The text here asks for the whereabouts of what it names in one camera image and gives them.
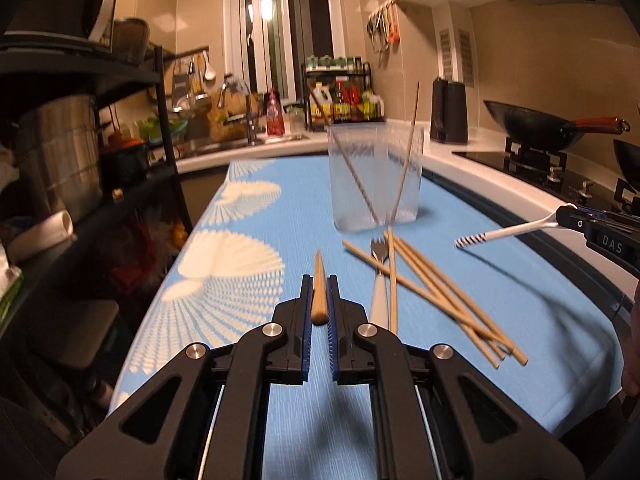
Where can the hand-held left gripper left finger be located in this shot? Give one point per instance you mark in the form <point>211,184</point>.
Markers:
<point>306,330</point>

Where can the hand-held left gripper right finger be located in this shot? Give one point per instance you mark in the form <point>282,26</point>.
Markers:
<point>334,330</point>

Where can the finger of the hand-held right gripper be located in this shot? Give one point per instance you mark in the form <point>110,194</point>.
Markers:
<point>580,220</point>

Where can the white utensil with striped end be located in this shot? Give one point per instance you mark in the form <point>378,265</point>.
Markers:
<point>510,231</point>

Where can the clear plastic utensil container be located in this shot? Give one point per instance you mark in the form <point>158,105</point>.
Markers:
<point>350,200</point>

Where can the person's right hand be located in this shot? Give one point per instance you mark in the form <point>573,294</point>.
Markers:
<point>632,382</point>

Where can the black gas stove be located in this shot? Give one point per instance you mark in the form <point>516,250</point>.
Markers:
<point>530,162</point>

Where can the small black pan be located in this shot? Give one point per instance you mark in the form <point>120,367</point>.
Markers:
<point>629,160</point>

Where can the blue patterned tablecloth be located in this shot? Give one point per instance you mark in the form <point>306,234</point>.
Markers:
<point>300,210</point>

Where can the yellow toy duck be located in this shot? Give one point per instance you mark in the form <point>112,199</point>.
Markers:
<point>180,232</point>

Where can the black electric kettle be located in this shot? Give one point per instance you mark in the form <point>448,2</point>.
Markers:
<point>448,110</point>

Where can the glass jar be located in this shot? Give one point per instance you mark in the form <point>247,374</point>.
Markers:
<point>295,120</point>

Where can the pink dish soap bottle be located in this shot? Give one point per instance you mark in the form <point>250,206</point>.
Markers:
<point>275,117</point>

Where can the wooden cutting board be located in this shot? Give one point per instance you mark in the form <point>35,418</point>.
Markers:
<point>222,125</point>

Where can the chrome kitchen faucet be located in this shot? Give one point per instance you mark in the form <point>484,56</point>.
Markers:
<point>248,115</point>

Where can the oil bottle with yellow label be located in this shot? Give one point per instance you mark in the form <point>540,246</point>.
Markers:
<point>321,107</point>

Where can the beige cutting board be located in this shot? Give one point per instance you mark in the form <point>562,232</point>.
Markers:
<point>75,332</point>

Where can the black pot with red lid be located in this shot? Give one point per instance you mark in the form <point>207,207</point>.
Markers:
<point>125,160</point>

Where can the green bowls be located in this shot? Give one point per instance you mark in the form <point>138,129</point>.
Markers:
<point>150,127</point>

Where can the black spice rack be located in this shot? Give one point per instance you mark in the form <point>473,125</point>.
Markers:
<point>367,72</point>

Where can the row of spice jars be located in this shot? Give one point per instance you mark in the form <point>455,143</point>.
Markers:
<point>332,62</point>

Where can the metal box grater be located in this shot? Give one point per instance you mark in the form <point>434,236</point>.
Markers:
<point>180,87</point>

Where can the white hanging spoon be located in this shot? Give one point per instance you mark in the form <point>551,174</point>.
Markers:
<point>209,72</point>

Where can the white paper roll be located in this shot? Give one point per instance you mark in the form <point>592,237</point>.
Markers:
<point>45,232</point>

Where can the black metal shelf rack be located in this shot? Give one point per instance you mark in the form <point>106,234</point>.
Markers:
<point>155,90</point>

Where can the steel stockpot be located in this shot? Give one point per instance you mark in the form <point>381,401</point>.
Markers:
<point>60,155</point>

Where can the window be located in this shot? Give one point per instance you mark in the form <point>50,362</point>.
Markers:
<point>280,25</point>

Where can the white wall vents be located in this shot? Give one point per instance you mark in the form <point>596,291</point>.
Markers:
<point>455,55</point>

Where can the hanging kitchen tools on wall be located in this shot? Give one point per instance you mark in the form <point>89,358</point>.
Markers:
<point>382,25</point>

